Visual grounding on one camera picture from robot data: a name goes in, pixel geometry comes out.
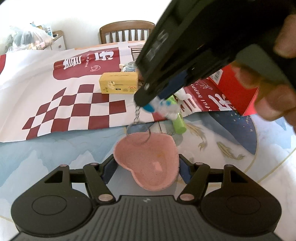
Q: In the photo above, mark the brown wooden chair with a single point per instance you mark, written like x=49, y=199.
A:
x=115, y=25

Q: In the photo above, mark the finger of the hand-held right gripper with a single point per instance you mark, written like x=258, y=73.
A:
x=175, y=84
x=148, y=96

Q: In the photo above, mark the clear plastic bag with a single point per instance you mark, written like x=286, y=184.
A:
x=30, y=37

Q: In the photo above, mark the yellow cardboard box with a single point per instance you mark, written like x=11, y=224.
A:
x=118, y=80

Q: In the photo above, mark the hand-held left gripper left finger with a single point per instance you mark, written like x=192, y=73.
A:
x=107, y=172

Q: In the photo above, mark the blue fish print table mat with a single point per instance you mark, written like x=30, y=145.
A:
x=57, y=150

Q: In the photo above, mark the white drawer cabinet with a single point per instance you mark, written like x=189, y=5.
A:
x=59, y=44

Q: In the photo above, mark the red white printed cloth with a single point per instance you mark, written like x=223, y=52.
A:
x=46, y=76

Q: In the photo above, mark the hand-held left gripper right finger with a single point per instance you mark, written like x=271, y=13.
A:
x=185, y=170

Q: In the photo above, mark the red cardboard shoe box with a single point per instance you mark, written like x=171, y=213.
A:
x=235, y=99

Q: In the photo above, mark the person's right hand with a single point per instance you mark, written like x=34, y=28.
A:
x=277, y=104

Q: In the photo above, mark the green marker pen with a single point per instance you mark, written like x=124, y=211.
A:
x=179, y=122

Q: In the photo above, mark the pink heart-shaped dish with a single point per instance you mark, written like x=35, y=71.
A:
x=148, y=166

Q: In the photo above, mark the patterned tape roll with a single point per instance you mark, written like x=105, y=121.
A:
x=129, y=66

